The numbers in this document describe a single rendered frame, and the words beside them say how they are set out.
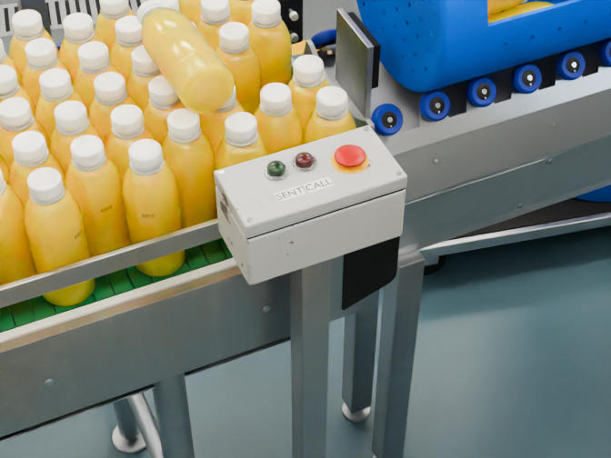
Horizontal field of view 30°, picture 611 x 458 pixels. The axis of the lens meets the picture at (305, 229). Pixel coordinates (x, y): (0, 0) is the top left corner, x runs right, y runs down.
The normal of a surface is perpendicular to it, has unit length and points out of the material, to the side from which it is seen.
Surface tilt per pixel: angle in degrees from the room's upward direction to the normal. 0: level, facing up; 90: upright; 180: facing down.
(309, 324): 90
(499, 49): 102
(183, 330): 90
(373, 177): 0
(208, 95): 87
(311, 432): 90
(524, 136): 71
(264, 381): 0
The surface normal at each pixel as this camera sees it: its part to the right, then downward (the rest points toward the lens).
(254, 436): 0.00, -0.70
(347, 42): -0.91, 0.29
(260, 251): 0.41, 0.66
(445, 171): 0.39, 0.39
